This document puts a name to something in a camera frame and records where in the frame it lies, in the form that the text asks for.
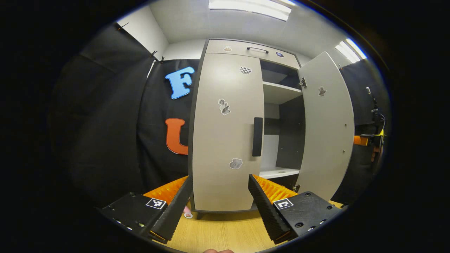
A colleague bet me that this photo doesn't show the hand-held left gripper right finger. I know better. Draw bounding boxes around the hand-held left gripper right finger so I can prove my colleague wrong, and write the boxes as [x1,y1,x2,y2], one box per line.
[248,174,343,245]

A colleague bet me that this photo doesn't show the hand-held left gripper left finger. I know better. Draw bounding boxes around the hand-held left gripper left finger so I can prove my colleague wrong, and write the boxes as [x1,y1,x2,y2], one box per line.
[97,175,193,245]

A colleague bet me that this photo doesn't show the grey cabinet door square stickers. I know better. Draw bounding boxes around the grey cabinet door square stickers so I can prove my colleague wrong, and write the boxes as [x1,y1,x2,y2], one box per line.
[295,52,355,201]

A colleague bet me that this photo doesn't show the grey double-door shoe cabinet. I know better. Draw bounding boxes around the grey double-door shoe cabinet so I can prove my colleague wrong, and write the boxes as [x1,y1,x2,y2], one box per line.
[187,39,355,220]

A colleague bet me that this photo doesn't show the grey cabinet door checkered sticker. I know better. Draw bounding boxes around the grey cabinet door checkered sticker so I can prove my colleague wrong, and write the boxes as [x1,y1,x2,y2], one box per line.
[190,53,265,213]

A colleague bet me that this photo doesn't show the white cabinet shelf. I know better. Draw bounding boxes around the white cabinet shelf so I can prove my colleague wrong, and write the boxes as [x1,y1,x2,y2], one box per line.
[263,82,303,105]
[259,168,300,179]

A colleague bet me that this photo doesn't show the grey cabinet drawer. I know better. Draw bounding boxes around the grey cabinet drawer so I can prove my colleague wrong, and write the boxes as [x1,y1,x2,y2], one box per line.
[206,39,301,69]

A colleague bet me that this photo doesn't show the small ceiling light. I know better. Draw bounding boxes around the small ceiling light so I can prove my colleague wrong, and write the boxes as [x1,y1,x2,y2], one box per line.
[335,39,367,64]

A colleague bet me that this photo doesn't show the long ceiling light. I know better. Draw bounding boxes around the long ceiling light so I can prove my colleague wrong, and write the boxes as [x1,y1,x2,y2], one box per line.
[208,0,292,21]

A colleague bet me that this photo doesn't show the black door handle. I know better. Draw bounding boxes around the black door handle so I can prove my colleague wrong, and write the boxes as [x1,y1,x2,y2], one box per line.
[252,117,263,157]

